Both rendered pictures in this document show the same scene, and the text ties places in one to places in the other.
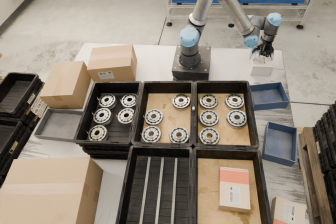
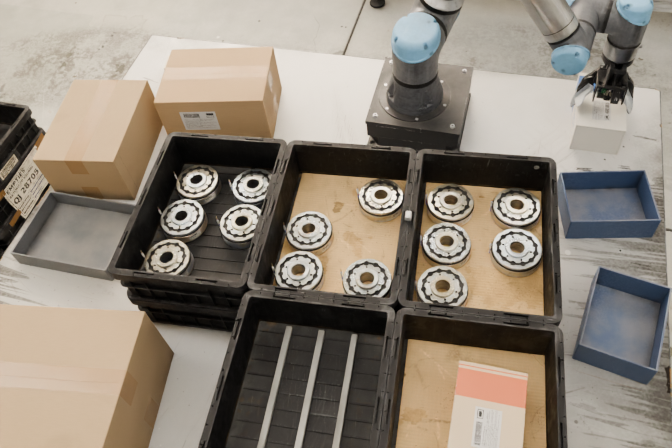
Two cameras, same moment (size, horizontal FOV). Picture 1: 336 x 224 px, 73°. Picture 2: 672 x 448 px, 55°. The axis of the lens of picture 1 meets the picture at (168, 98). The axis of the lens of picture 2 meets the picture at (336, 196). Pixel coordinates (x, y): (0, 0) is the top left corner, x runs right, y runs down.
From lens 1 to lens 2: 17 cm
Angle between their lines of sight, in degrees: 3
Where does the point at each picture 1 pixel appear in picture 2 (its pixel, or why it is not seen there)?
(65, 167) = (85, 331)
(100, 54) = (191, 66)
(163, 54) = (350, 79)
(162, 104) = (333, 202)
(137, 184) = (254, 388)
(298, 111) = not seen: outside the picture
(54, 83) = (71, 131)
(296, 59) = not seen: outside the picture
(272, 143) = (606, 323)
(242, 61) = (553, 112)
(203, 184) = (414, 402)
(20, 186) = not seen: outside the picture
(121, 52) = (244, 65)
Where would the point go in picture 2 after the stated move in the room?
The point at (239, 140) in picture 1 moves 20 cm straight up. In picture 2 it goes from (517, 304) to (531, 250)
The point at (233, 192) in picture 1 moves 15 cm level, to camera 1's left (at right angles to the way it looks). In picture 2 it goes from (485, 424) to (396, 430)
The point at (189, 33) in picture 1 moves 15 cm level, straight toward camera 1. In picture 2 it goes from (417, 28) to (414, 70)
